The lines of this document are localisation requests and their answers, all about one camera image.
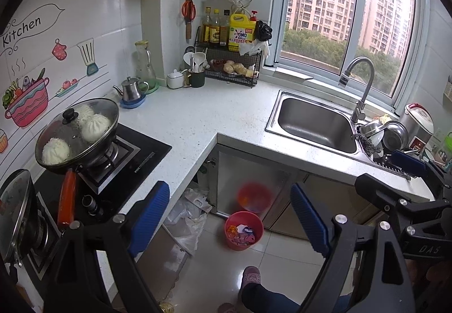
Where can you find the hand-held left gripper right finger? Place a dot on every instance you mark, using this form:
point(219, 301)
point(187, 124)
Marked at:
point(309, 221)

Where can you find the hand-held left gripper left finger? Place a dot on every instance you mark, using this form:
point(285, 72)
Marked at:
point(150, 217)

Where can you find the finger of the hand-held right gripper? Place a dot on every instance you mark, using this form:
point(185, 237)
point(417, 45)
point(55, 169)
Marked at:
point(378, 191)
point(408, 161)

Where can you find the red plastic bin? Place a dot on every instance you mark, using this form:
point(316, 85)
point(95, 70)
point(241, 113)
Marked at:
point(233, 244)

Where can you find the person's right hand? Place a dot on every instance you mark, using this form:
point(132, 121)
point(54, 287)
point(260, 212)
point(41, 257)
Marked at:
point(430, 279)

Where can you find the crumpled clear plastic bag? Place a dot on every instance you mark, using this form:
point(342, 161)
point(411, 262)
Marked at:
point(185, 231)

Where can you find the beige cabinet door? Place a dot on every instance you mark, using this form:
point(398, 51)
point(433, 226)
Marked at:
point(339, 193)

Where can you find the white rice cooker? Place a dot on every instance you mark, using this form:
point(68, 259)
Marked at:
point(418, 122)

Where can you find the black scouring pad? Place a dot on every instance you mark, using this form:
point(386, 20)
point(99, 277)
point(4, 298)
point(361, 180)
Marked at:
point(369, 147)

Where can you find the yellow cloth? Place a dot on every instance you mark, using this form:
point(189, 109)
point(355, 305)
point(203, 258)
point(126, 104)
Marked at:
point(385, 119)

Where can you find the black gas stove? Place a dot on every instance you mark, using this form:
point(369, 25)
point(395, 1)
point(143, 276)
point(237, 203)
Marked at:
point(141, 154)

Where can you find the steel faucet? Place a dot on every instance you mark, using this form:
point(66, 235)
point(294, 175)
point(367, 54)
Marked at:
point(362, 101)

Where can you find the black frying pan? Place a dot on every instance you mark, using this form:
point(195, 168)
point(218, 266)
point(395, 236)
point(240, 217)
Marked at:
point(67, 193)

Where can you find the metal cabinet door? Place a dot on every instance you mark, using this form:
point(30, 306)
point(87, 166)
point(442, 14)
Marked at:
point(229, 175)

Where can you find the yellow oil bottle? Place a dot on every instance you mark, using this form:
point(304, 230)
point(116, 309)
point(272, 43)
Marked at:
point(166, 307)

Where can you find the stainless steel sink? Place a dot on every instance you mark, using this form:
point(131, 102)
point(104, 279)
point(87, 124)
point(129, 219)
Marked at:
point(310, 122)

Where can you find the white steamed bun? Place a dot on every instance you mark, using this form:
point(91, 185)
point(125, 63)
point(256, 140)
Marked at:
point(55, 152)
point(84, 111)
point(96, 127)

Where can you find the blue saucer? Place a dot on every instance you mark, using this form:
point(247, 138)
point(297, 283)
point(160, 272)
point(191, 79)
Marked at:
point(132, 103)

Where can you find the sliding window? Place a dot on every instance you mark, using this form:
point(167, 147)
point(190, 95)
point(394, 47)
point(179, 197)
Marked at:
point(353, 51)

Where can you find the steel teapot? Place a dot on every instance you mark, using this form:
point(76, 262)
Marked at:
point(131, 90)

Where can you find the steel pot with lid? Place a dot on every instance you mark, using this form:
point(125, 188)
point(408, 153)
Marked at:
point(17, 214)

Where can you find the white lidded jar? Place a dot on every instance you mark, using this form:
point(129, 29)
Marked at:
point(174, 79)

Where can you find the dark green utensil cup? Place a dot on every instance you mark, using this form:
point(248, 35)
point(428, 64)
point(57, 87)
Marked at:
point(197, 79)

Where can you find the glass pitcher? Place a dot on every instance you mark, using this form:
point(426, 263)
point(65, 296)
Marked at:
point(144, 65)

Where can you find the garlic bulb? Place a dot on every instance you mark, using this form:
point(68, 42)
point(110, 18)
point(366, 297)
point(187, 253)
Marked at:
point(251, 69)

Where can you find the white spoon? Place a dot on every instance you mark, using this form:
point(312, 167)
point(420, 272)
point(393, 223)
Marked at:
point(188, 59)

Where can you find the dried red chilies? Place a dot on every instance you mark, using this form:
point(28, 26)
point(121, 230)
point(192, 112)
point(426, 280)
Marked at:
point(216, 62)

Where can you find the ginger root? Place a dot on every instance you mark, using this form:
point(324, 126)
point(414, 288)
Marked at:
point(236, 68)

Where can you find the small round metal strainer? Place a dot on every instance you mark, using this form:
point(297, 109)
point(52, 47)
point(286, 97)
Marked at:
point(190, 50)

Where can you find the white rubber gloves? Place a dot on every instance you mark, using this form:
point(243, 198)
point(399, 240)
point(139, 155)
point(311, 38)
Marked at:
point(259, 48)

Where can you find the black plastic bag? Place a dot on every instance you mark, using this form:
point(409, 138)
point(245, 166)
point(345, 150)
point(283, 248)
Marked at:
point(264, 30)

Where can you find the yellow detergent jug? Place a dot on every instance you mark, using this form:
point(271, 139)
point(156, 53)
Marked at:
point(241, 33)

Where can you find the black cap sauce bottle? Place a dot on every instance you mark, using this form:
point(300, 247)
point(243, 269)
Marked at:
point(224, 32)

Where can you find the white wall holder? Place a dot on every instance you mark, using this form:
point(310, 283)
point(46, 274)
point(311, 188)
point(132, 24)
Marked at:
point(448, 90)

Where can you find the fruit plate wall sticker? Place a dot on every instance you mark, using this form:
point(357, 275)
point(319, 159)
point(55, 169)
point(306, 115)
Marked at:
point(66, 86)

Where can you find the pink pot wall sticker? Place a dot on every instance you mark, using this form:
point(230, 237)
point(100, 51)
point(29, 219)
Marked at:
point(28, 104)

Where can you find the blender wall sticker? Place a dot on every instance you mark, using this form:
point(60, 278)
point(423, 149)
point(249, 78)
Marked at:
point(89, 56)

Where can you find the pink mitt wall sticker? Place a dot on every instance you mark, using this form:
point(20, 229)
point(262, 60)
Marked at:
point(59, 49)

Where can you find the speech bubble wall sticker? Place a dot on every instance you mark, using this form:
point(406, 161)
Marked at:
point(24, 26)

